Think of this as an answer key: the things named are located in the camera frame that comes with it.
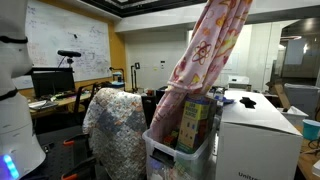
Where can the whiteboard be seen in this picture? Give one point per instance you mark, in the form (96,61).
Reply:
(50,29)

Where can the floral quilt blanket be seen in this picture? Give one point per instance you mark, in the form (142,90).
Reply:
(115,121)

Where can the colourful wooden blocks box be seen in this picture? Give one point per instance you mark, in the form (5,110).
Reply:
(194,126)

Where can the pink patterned fleece blanket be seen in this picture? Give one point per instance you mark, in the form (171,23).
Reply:
(213,39)

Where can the black computer monitor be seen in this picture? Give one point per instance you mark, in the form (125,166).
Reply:
(52,83)

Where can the clear plastic storage bin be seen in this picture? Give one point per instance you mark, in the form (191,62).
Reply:
(165,163)

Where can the teal cup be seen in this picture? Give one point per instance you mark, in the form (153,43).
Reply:
(311,129)

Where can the white printer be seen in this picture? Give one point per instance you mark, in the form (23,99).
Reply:
(239,82)

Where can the black camera on stand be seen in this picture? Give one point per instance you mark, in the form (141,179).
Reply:
(69,55)

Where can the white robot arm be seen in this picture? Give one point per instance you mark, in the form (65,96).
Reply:
(20,151)

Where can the large white cardboard box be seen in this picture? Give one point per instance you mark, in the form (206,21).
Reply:
(255,144)

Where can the black object on box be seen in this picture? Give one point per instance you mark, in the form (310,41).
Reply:
(248,102)

